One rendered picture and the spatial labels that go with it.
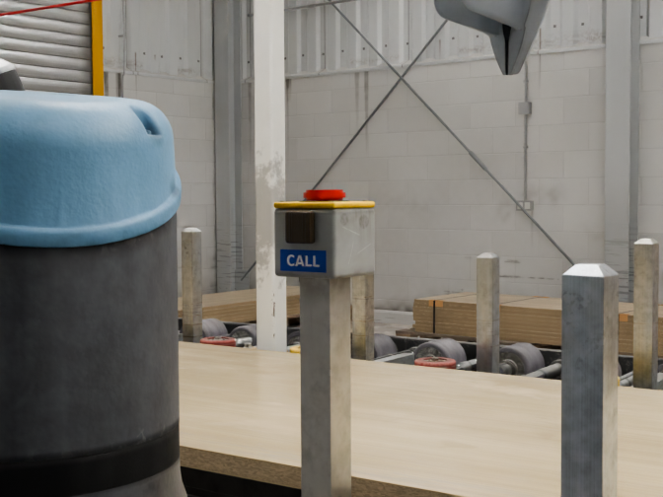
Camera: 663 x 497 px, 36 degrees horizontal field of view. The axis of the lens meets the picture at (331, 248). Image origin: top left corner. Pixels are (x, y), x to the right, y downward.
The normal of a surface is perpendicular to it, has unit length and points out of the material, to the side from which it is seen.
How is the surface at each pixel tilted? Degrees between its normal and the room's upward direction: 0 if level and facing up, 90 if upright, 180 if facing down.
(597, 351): 90
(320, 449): 90
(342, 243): 90
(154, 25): 90
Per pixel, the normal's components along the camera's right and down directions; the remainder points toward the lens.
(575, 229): -0.62, 0.04
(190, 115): 0.78, 0.03
